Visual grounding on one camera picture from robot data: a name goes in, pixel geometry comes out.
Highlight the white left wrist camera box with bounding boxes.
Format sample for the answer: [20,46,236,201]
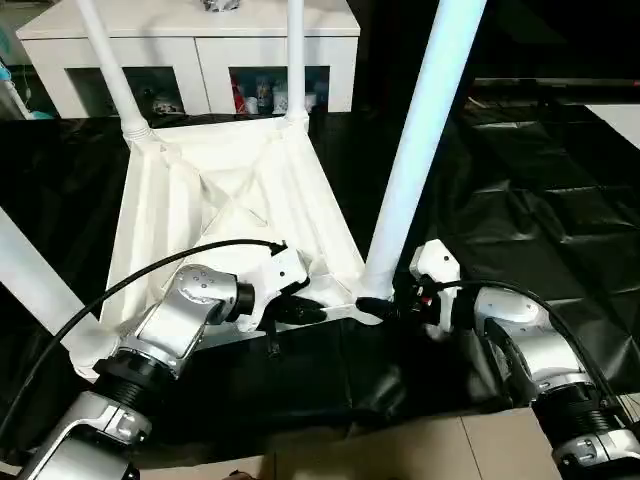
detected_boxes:
[238,244,312,333]

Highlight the white plastic table top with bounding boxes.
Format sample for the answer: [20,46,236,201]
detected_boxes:
[63,112,387,383]

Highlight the black plastic mat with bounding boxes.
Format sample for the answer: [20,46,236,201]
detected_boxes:
[0,98,640,466]

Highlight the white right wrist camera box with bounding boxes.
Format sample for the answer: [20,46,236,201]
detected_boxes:
[407,239,464,339]

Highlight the white flat board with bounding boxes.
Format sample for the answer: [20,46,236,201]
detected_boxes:
[585,105,640,153]

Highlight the white cabinet with glass doors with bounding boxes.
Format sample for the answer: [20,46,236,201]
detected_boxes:
[15,0,362,120]

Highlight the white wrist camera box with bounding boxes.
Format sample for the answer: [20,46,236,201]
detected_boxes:
[407,239,464,339]
[238,244,312,333]

